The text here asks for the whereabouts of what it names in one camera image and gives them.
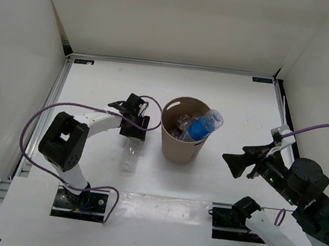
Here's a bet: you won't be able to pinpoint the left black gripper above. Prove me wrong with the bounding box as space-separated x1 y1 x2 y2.
119 112 150 142

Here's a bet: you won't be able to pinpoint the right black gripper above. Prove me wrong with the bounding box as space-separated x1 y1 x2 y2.
217 135 306 205

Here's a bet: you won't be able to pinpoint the clear plastic bottle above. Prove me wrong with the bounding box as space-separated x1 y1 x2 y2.
119 138 144 176

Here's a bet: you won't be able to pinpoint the blue label plastic bottle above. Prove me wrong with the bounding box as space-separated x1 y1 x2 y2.
179 109 224 142

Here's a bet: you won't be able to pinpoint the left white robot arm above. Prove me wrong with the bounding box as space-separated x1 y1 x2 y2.
38 94 150 208

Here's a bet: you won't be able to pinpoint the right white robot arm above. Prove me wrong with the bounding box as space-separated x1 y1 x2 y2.
209 144 329 246

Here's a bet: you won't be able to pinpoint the crushed bottles inside bin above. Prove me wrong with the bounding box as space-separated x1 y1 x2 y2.
169 114 198 139

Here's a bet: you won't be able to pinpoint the brown round waste bin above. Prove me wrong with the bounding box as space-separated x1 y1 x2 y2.
161 96 210 164

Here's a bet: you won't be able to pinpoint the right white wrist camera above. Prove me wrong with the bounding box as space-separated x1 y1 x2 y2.
270 125 296 150

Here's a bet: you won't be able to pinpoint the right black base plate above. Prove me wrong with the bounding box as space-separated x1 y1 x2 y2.
208 203 265 244

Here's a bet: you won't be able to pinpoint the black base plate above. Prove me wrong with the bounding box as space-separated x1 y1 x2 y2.
50 186 108 223
208 203 265 244

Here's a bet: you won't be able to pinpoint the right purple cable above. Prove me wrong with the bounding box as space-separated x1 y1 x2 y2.
263 116 329 246

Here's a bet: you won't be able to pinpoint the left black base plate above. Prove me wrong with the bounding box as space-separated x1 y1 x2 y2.
50 186 108 223

